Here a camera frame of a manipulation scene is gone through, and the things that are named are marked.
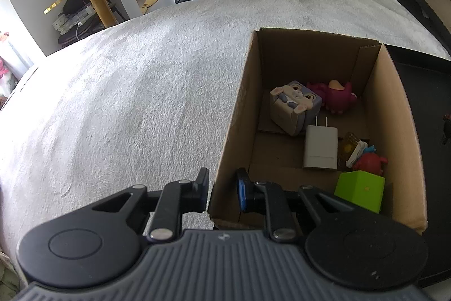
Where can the white wall charger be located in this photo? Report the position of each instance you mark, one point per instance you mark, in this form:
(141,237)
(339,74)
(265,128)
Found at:
(319,146)

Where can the pink dinosaur toy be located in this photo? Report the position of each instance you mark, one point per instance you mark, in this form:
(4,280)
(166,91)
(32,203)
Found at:
(338,100)

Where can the black tray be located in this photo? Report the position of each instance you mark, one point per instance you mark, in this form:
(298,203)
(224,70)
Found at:
(433,93)

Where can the yellow slipper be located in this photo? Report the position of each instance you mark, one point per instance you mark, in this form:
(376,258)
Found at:
(150,1)
(144,9)

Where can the brown cardboard box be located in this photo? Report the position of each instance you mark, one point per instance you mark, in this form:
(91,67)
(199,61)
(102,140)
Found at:
(239,103)

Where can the floral cloth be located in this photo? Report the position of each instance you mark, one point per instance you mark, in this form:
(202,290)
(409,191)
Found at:
(5,75)

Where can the red and blue monster toy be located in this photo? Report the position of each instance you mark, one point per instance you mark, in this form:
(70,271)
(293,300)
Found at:
(367,164)

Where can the green cube block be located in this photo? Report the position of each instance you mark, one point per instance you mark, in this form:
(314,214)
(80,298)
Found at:
(359,189)

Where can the white power strip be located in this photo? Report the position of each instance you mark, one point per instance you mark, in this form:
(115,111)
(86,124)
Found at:
(72,19)

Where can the purple cube bunny toy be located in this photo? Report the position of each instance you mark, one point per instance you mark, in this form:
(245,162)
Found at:
(292,110)

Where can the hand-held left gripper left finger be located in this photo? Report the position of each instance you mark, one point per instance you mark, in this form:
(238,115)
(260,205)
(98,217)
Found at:
(201,191)

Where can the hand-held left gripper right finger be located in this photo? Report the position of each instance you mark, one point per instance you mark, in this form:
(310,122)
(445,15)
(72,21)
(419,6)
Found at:
(241,191)

